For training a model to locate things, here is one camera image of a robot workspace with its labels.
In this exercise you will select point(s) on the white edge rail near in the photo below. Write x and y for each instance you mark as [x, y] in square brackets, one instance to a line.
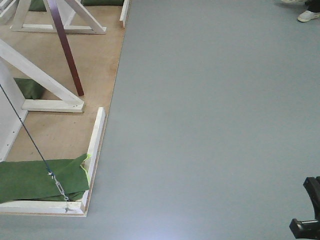
[93, 152]

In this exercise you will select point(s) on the brown wooden door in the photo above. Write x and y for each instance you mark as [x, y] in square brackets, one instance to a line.
[65, 45]

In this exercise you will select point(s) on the plywood base board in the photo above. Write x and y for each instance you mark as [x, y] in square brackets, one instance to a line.
[66, 135]

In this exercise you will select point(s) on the white edge rail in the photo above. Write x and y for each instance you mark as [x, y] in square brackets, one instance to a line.
[93, 152]
[124, 13]

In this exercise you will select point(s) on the white wall panel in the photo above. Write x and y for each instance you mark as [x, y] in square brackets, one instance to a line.
[11, 101]

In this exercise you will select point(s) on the green sandbag behind brace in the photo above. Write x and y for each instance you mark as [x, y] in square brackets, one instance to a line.
[30, 89]

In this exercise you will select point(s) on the near white triangular brace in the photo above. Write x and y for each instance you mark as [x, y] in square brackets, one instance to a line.
[67, 102]

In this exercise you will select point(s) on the far white triangular brace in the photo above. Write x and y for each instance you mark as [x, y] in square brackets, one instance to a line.
[75, 18]

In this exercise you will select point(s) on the white bottom rail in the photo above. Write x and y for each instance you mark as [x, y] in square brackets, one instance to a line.
[30, 207]

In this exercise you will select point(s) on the white sneaker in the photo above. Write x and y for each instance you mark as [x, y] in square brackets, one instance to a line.
[307, 16]

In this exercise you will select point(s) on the white triangular brace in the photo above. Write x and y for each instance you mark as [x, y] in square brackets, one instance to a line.
[75, 18]
[67, 102]

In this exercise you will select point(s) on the green sandbag front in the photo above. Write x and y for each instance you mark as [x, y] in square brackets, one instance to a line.
[29, 180]

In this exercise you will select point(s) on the white edge rail far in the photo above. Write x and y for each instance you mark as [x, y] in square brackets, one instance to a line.
[124, 13]

